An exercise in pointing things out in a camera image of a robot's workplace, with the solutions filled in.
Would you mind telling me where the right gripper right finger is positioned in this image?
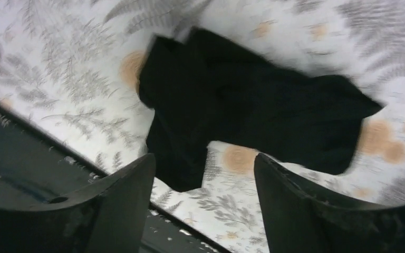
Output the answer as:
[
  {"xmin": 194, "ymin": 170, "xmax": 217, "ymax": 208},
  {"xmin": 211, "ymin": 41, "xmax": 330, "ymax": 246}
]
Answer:
[{"xmin": 254, "ymin": 153, "xmax": 405, "ymax": 253}]

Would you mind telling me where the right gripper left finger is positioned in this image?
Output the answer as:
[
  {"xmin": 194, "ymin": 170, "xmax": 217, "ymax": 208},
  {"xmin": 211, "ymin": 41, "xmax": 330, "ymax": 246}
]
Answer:
[{"xmin": 0, "ymin": 153, "xmax": 156, "ymax": 252}]

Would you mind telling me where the black underwear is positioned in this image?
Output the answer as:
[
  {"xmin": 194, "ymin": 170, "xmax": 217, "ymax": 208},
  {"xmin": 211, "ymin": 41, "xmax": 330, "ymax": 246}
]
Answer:
[{"xmin": 138, "ymin": 28, "xmax": 382, "ymax": 192}]

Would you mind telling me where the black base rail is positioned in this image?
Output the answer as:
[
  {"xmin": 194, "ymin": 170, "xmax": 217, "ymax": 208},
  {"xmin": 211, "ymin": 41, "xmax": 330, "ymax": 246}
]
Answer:
[{"xmin": 0, "ymin": 107, "xmax": 225, "ymax": 252}]

